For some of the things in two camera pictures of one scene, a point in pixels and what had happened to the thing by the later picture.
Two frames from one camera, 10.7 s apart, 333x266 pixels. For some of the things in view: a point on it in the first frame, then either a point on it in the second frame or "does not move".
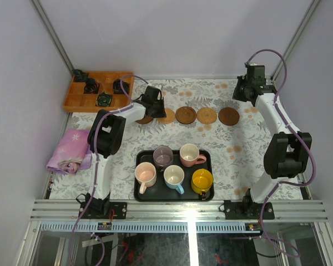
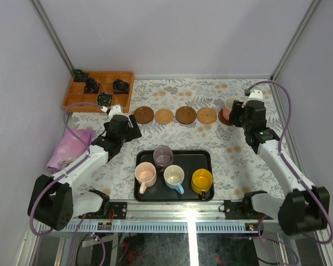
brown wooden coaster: x=185 y=115 does not move
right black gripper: x=236 y=95 → x=237 y=108
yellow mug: x=202 y=180 does not move
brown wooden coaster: x=228 y=116 does not move
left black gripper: x=157 y=111 → x=134 y=130
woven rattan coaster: x=206 y=116 does not move
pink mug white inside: x=189 y=155 → x=227 y=107
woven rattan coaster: x=170 y=117 does not move
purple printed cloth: x=73 y=154 does not move
